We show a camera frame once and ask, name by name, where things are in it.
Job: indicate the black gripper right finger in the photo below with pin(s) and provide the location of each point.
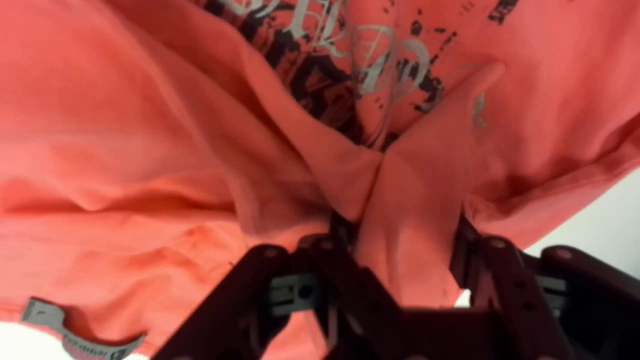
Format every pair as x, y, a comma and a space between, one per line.
573, 307

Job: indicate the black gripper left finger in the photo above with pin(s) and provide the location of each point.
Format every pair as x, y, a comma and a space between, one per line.
280, 313

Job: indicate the coral long sleeve shirt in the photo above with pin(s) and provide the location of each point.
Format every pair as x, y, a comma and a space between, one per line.
133, 133

